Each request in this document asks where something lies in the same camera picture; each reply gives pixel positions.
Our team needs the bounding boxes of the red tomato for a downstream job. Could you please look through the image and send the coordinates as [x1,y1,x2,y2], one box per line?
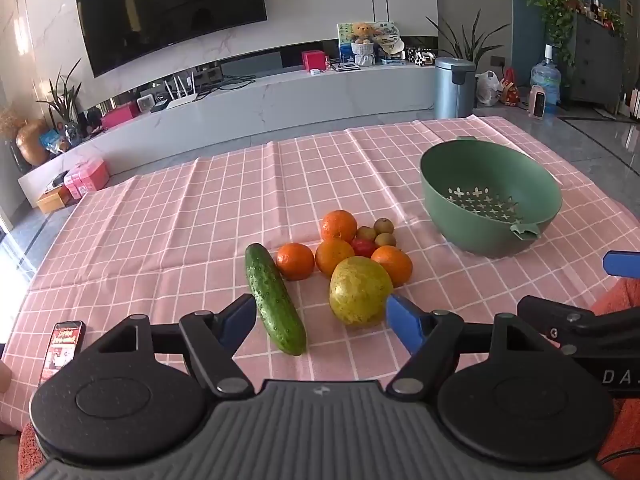
[350,237,379,259]

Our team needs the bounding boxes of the brown round vase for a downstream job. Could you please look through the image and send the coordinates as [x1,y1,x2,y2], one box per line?
[16,119,51,167]

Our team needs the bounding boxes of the black smartphone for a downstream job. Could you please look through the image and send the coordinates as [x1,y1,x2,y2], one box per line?
[39,321,87,389]

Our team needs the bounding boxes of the trailing green pothos plant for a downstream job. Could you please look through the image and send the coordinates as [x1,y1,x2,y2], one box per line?
[524,0,584,68]

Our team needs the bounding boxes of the grey drawer cabinet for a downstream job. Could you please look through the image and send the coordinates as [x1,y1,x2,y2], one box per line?
[569,10,629,112]

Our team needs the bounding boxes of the magenta box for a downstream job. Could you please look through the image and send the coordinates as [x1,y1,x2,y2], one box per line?
[101,101,141,131]

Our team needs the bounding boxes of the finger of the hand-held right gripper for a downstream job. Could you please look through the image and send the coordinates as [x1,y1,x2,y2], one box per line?
[516,296,640,358]
[602,250,640,279]

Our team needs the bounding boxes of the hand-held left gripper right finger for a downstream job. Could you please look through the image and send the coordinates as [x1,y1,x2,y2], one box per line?
[386,294,551,396]

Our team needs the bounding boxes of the orange cardboard box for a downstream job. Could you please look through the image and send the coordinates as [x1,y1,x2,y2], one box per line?
[36,187,76,214]

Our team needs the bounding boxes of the yellow-green pear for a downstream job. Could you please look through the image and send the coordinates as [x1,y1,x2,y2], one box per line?
[329,256,395,329]

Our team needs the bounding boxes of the grey metal trash can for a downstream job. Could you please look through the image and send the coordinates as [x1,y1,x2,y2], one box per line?
[433,57,477,120]

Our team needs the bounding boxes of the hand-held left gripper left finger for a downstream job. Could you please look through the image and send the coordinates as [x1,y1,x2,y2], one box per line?
[84,294,257,397]

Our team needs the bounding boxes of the white router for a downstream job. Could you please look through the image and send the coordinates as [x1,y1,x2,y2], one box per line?
[163,72,200,110]

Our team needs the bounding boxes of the black cables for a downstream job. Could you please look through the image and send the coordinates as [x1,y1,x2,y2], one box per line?
[200,74,257,93]

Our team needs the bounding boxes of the red gift bag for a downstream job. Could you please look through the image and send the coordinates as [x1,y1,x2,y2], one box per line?
[501,68,524,107]

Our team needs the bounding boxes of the black and white figurine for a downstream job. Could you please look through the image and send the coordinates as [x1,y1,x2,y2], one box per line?
[405,47,436,67]

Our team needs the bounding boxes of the round printed fan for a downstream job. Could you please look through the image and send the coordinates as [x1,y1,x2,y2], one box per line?
[372,20,404,57]

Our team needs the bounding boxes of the pink checked tablecloth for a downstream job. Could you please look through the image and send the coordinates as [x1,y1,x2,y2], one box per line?
[0,116,640,441]

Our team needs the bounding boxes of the orange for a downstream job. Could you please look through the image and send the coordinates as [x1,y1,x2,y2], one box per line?
[371,245,414,288]
[315,238,356,279]
[276,243,316,281]
[321,210,359,244]

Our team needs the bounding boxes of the green potted plant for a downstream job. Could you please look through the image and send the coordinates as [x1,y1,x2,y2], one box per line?
[36,58,84,136]

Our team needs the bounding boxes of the small white heater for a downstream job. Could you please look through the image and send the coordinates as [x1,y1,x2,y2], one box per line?
[527,85,549,120]

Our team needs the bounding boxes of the pink storage case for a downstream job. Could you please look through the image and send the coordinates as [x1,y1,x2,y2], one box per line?
[63,157,110,200]

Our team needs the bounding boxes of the blue picture box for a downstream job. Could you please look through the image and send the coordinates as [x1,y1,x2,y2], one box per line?
[337,22,362,64]

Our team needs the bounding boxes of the green cucumber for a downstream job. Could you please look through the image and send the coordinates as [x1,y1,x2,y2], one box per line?
[244,243,307,356]

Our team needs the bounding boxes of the white marble television console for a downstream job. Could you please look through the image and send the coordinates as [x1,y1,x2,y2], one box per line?
[17,62,442,211]

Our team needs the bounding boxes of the black wall television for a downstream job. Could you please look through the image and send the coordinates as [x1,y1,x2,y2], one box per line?
[75,0,269,79]

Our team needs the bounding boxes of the green colander bowl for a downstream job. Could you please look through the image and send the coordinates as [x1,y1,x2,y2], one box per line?
[419,136,564,260]

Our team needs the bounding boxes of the long-leaved potted plant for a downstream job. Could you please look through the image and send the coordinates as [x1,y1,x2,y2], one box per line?
[425,12,512,67]

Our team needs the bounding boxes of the blue water jug with pump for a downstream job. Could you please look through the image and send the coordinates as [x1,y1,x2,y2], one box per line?
[530,44,562,115]

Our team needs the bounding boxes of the white plastic bag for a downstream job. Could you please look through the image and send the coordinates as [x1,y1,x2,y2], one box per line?
[475,71,504,107]

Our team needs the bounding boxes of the teddy bear bouquet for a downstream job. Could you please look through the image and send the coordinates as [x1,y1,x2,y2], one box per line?
[350,21,377,68]

